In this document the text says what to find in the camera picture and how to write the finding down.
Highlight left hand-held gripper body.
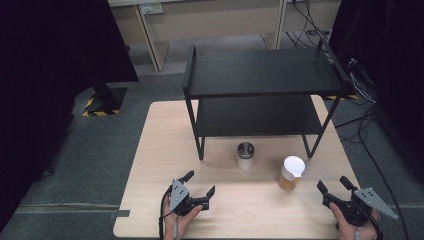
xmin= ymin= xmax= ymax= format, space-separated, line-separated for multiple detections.
xmin=168 ymin=178 xmax=211 ymax=216

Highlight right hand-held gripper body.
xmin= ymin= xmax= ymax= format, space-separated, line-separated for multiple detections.
xmin=321 ymin=187 xmax=400 ymax=227

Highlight amber jar with white lid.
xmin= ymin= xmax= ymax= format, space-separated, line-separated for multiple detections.
xmin=277 ymin=155 xmax=307 ymax=192

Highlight glass jar with silver lid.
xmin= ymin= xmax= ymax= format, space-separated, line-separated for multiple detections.
xmin=236 ymin=141 xmax=256 ymax=173

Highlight black two-tier shelf rack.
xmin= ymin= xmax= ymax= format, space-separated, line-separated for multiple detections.
xmin=182 ymin=39 xmax=356 ymax=161

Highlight person's left hand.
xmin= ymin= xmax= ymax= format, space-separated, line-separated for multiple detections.
xmin=162 ymin=186 xmax=204 ymax=240

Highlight person's right hand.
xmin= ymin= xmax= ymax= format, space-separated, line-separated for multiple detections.
xmin=328 ymin=201 xmax=383 ymax=240

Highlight grey floor tape strip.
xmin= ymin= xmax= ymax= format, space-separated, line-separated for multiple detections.
xmin=109 ymin=209 xmax=131 ymax=221

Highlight yellow black hazard tape strip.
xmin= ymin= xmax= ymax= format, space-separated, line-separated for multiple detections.
xmin=324 ymin=94 xmax=360 ymax=101

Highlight black stand base hazard tape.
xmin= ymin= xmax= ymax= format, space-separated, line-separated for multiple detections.
xmin=81 ymin=83 xmax=129 ymax=118

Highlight dark curtain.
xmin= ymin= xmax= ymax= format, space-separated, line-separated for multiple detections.
xmin=328 ymin=0 xmax=424 ymax=183
xmin=0 ymin=0 xmax=140 ymax=232

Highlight beige wooden desk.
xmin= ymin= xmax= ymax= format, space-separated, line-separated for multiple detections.
xmin=107 ymin=0 xmax=343 ymax=73

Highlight long black floor cable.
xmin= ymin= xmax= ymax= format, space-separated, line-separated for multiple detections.
xmin=334 ymin=106 xmax=411 ymax=240

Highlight left hand-held gripper black cable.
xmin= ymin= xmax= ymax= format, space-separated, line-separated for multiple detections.
xmin=158 ymin=185 xmax=175 ymax=240

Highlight white cable bundle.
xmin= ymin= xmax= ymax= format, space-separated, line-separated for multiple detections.
xmin=348 ymin=58 xmax=379 ymax=105

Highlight black cables under desk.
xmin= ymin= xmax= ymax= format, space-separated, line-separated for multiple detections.
xmin=285 ymin=0 xmax=332 ymax=49

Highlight white wall socket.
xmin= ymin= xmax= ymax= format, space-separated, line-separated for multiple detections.
xmin=139 ymin=2 xmax=165 ymax=16

